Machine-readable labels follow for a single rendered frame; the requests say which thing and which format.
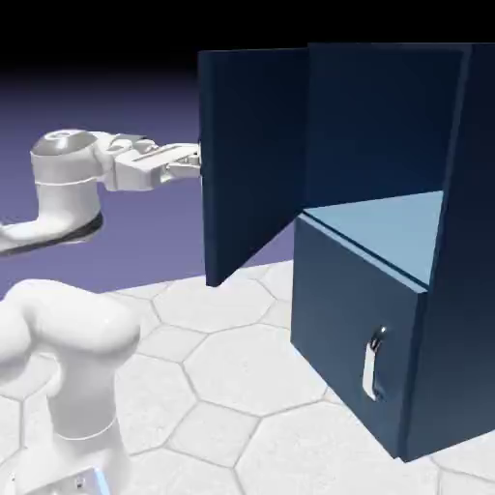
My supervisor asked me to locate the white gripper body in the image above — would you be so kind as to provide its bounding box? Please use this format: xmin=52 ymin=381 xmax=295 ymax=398
xmin=113 ymin=142 xmax=201 ymax=192

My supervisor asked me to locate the tall dark blue cabinet door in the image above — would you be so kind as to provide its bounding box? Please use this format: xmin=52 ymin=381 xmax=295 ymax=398
xmin=197 ymin=47 xmax=311 ymax=288

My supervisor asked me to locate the short dark blue cabinet door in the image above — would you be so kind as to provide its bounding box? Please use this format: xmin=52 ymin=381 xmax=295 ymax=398
xmin=290 ymin=213 xmax=429 ymax=461

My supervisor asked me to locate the dark blue cabinet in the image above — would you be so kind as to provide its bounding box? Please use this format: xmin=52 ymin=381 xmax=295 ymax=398
xmin=289 ymin=41 xmax=495 ymax=464

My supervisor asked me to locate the curved silver door handle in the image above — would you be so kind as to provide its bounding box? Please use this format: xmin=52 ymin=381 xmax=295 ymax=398
xmin=362 ymin=325 xmax=389 ymax=402

